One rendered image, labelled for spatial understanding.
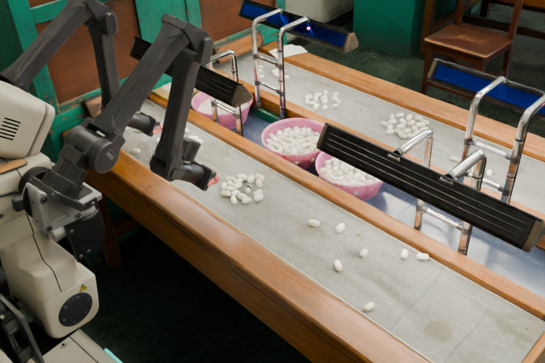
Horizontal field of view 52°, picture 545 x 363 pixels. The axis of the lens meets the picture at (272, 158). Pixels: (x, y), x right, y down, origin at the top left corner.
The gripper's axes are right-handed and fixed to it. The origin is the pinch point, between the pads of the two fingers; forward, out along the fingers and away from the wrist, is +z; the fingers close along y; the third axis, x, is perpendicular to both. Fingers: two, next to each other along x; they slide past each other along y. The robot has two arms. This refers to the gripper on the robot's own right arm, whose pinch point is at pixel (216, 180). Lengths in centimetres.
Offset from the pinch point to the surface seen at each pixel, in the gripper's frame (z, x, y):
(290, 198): 22.7, -3.5, -13.7
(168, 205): -3.4, 15.2, 11.7
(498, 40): 216, -130, 25
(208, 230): -2.5, 14.5, -7.7
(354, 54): 249, -98, 143
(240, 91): -1.7, -29.0, 5.2
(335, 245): 17.1, 1.3, -39.4
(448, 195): -2, -27, -71
